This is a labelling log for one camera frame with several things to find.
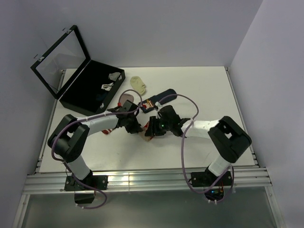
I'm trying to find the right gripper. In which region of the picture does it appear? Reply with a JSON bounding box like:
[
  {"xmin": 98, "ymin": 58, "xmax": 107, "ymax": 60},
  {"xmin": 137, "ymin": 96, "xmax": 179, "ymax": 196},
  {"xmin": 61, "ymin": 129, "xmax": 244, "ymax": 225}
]
[{"xmin": 145, "ymin": 116, "xmax": 172, "ymax": 137}]

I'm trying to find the beige red reindeer sock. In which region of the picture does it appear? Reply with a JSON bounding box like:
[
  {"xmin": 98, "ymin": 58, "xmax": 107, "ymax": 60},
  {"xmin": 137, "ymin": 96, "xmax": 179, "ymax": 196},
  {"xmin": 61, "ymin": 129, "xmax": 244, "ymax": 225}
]
[{"xmin": 139, "ymin": 120, "xmax": 155, "ymax": 143}]

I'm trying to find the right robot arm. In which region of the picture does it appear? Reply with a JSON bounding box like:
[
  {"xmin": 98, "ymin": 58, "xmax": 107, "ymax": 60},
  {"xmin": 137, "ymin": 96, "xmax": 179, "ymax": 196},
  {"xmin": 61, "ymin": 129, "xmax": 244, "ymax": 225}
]
[{"xmin": 145, "ymin": 105, "xmax": 252, "ymax": 185}]

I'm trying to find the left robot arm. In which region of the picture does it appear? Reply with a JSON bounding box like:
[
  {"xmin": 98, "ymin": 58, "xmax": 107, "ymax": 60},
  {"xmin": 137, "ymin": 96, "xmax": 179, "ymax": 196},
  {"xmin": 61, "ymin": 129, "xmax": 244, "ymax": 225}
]
[{"xmin": 47, "ymin": 100, "xmax": 142, "ymax": 190}]

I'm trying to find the taupe sock red striped cuff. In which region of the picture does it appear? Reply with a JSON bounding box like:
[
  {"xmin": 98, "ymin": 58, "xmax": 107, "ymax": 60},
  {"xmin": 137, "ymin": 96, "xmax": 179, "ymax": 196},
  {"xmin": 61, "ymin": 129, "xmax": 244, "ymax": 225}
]
[{"xmin": 102, "ymin": 93, "xmax": 134, "ymax": 135}]

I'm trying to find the navy christmas sock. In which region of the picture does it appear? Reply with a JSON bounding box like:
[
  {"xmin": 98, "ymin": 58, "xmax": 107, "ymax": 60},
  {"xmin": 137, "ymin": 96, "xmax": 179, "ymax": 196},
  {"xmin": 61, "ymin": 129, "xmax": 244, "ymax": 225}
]
[{"xmin": 140, "ymin": 89, "xmax": 177, "ymax": 114}]

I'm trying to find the dark blue sock in box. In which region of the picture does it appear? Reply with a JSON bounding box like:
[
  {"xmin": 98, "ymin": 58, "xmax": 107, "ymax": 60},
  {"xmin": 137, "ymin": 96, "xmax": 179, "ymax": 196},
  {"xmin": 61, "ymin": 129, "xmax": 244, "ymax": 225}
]
[{"xmin": 95, "ymin": 93, "xmax": 108, "ymax": 102}]

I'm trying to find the white patterned sock in box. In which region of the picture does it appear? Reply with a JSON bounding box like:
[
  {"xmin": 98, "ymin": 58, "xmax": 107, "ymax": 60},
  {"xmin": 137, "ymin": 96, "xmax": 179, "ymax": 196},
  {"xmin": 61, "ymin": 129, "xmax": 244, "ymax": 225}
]
[{"xmin": 101, "ymin": 83, "xmax": 114, "ymax": 91}]

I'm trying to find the black display box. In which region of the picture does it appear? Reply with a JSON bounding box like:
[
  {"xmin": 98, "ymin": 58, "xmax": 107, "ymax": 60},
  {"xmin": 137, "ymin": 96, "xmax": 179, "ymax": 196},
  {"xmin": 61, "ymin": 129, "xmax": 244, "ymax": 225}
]
[{"xmin": 30, "ymin": 25, "xmax": 125, "ymax": 116}]

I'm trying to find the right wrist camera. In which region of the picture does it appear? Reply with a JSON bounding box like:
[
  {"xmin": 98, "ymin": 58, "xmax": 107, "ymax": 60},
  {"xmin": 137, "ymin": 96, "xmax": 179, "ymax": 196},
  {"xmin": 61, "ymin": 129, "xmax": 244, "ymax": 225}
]
[{"xmin": 154, "ymin": 102, "xmax": 163, "ymax": 111}]

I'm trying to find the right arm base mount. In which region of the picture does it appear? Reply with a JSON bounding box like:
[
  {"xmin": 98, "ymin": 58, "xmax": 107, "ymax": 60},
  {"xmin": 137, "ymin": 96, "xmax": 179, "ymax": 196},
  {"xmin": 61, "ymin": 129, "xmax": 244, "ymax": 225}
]
[{"xmin": 188, "ymin": 170, "xmax": 234, "ymax": 203}]

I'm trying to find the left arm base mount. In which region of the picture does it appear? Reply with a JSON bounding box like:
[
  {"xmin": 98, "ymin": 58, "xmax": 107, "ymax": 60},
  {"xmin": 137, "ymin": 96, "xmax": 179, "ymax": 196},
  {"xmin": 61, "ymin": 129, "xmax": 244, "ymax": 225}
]
[{"xmin": 64, "ymin": 175, "xmax": 108, "ymax": 209}]

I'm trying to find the aluminium front rail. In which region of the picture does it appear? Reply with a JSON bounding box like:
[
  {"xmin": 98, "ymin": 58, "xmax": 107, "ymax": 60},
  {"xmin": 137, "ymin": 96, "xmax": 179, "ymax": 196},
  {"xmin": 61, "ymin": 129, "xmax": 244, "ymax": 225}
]
[{"xmin": 22, "ymin": 167, "xmax": 272, "ymax": 195}]

